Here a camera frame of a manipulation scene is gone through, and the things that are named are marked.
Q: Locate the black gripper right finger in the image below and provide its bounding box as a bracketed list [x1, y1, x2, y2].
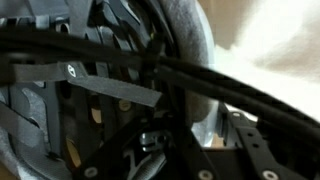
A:
[216, 105, 320, 180]

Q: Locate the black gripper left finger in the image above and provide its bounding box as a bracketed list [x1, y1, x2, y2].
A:
[73, 113, 173, 180]

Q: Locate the white grey bicycle helmet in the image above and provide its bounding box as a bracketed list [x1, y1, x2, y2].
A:
[0, 0, 218, 180]

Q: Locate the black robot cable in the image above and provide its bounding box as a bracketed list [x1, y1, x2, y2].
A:
[0, 26, 320, 148]

